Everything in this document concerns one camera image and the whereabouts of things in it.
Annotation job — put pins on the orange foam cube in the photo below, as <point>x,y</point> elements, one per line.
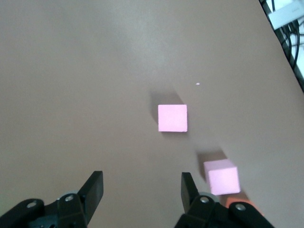
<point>231,201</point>

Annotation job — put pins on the pink foam cube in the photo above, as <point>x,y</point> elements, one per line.
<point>223,180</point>
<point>172,118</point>

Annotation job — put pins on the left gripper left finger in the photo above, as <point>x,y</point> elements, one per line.
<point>71,209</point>

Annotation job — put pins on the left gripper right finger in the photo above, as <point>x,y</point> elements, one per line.
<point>202,211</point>

